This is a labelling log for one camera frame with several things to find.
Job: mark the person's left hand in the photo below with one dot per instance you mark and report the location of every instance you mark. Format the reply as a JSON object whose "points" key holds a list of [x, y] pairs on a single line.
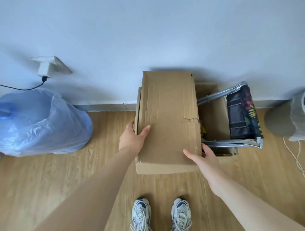
{"points": [[129, 141]]}

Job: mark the person's right hand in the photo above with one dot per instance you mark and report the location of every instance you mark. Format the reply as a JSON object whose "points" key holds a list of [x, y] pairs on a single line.
{"points": [[208, 167]]}

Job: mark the person's left thumb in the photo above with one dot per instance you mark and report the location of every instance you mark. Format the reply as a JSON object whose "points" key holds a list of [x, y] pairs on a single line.
{"points": [[144, 132]]}

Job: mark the person's right thumb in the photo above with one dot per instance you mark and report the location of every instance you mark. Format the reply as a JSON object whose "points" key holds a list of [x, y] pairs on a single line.
{"points": [[191, 155]]}

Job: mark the person's left forearm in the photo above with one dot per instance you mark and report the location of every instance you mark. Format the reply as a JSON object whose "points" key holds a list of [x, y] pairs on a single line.
{"points": [[95, 190]]}

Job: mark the person's right forearm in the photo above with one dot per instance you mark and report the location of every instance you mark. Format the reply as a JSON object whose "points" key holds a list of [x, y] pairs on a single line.
{"points": [[250, 209]]}

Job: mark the yellow item in box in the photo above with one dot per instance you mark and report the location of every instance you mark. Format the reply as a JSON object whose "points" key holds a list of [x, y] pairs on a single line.
{"points": [[203, 131]]}

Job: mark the person's right white sneaker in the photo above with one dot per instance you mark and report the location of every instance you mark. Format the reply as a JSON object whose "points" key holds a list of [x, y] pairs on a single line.
{"points": [[181, 214]]}

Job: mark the person's white sneaker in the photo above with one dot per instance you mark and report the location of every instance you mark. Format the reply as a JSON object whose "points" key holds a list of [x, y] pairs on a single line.
{"points": [[181, 214], [141, 214]]}

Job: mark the chrome folding stool floral fabric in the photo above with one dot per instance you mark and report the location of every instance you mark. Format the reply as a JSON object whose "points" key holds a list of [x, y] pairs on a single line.
{"points": [[240, 116]]}

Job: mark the person's left white sneaker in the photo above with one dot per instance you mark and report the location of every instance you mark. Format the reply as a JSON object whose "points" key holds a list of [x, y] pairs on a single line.
{"points": [[141, 214]]}

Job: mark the blue water jug in bag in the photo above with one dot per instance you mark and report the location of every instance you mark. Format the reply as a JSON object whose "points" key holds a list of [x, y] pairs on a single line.
{"points": [[40, 123]]}

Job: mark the clear plastic wrapped appliance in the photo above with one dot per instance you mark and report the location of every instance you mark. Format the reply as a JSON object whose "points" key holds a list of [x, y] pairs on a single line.
{"points": [[299, 116]]}

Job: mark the white charger plug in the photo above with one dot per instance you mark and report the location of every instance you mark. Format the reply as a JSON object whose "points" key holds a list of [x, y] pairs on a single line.
{"points": [[44, 69]]}

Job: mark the white wall socket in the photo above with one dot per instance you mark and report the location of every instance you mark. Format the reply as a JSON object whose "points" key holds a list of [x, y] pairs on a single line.
{"points": [[60, 65]]}

